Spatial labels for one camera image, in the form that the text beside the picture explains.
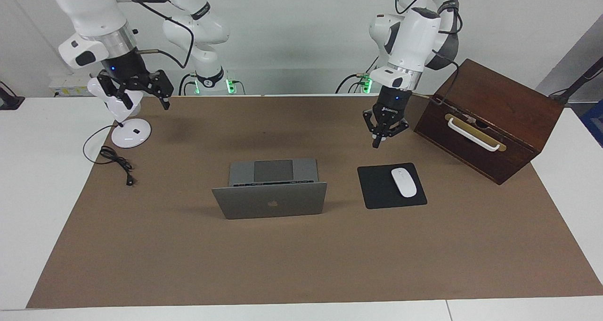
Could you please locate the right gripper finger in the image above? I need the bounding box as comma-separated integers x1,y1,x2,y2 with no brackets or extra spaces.
146,69,173,111
97,73,138,110

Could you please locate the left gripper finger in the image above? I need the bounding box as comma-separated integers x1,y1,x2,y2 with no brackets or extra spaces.
362,108,383,149
383,120,410,140

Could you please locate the grey laptop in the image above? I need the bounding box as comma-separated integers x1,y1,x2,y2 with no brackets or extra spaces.
212,158,328,220

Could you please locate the white power strip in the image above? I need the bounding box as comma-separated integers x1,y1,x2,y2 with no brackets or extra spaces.
49,74,92,98

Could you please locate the white desk lamp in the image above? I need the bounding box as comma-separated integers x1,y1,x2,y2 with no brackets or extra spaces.
87,74,152,148

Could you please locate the white computer mouse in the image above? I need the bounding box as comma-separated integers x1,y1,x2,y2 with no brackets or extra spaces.
391,167,418,198

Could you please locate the black mouse pad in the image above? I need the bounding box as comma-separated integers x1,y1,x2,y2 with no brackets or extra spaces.
357,162,428,210

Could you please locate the dark wooden box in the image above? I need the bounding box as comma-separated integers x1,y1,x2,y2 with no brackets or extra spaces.
414,58,565,186

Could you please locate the brown table mat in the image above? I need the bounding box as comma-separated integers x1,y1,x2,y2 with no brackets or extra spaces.
26,95,603,309

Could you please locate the black stand pole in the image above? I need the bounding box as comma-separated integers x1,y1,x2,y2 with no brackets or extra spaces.
549,56,603,106

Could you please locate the blue crate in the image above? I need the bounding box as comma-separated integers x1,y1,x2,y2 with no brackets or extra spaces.
580,99,603,148

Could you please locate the black base cable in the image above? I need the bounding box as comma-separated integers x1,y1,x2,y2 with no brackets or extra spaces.
178,73,199,96
335,55,380,94

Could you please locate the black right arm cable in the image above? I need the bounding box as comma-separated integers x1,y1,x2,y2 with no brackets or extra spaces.
115,0,195,69

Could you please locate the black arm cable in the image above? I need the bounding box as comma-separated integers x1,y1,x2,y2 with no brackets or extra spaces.
115,0,195,69
395,0,461,106

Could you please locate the black lamp power cable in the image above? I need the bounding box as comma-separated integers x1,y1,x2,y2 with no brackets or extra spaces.
83,123,136,187

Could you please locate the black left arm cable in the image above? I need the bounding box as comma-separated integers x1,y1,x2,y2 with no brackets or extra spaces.
395,0,461,106

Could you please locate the white box handle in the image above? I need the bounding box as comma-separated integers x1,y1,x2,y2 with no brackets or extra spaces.
447,117,501,152

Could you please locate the black clamp mount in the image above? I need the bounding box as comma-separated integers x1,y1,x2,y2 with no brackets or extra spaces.
0,82,25,110

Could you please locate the brass handle plate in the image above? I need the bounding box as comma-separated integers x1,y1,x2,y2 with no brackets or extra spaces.
444,113,507,152

